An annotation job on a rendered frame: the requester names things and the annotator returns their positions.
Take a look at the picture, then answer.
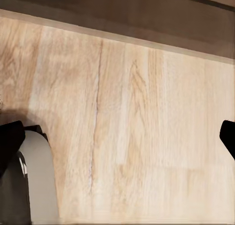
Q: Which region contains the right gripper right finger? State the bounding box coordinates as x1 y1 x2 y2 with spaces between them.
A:
219 120 235 160

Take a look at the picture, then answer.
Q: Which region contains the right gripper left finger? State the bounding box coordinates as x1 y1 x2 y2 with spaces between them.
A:
0 120 25 179

